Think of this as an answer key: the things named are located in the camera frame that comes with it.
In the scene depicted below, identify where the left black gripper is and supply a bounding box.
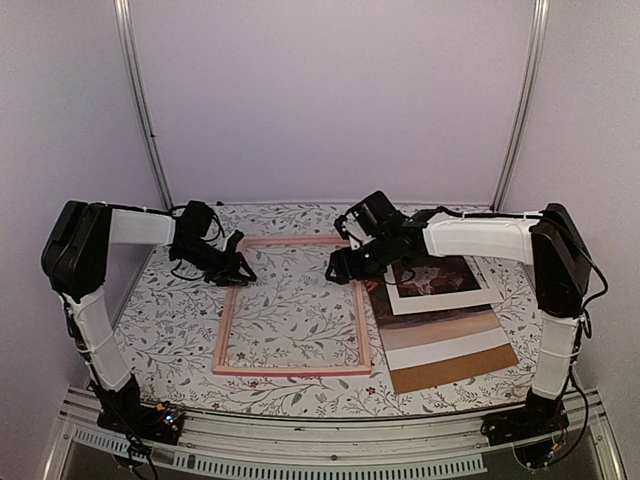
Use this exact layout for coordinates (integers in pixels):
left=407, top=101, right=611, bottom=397
left=173, top=239, right=257, bottom=287

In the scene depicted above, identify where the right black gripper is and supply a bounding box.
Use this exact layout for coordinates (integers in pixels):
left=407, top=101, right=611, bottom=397
left=324, top=234, right=394, bottom=286

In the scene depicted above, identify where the clear acrylic sheet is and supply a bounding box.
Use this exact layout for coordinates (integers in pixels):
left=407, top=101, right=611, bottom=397
left=224, top=242, right=364, bottom=369

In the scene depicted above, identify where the dark photo print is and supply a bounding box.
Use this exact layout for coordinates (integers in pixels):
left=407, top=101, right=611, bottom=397
left=363, top=274, right=508, bottom=370

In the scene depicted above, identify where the pink wooden picture frame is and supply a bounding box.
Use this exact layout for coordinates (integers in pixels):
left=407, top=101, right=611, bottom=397
left=211, top=234, right=374, bottom=379

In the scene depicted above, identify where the white mat board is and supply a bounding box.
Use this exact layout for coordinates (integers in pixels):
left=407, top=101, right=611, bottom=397
left=384, top=256, right=503, bottom=315

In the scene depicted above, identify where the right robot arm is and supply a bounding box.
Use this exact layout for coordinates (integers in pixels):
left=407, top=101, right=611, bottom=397
left=325, top=191, right=599, bottom=444

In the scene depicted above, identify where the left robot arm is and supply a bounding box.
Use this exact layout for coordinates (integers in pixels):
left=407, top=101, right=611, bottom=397
left=41, top=200, right=256, bottom=436

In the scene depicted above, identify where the floral table mat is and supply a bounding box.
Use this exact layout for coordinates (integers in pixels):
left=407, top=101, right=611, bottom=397
left=94, top=202, right=571, bottom=417

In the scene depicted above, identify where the brown backing board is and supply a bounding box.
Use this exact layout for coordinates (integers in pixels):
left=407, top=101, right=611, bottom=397
left=390, top=345, right=518, bottom=394

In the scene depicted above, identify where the right aluminium post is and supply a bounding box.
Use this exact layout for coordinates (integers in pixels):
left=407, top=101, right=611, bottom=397
left=491, top=0, right=550, bottom=211

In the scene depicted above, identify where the aluminium post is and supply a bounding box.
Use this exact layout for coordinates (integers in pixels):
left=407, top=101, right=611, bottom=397
left=491, top=0, right=550, bottom=211
left=113, top=0, right=174, bottom=210

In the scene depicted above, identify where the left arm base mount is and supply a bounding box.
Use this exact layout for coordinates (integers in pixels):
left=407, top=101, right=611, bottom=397
left=97, top=402, right=185, bottom=445

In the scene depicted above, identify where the left aluminium post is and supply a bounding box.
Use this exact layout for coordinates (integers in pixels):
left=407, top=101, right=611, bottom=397
left=113, top=0, right=174, bottom=210

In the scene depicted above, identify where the front aluminium rail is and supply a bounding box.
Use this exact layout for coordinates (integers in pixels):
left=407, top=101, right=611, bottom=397
left=44, top=417, right=621, bottom=480

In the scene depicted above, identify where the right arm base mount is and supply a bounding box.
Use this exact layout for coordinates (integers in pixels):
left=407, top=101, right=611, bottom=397
left=480, top=407, right=569, bottom=469

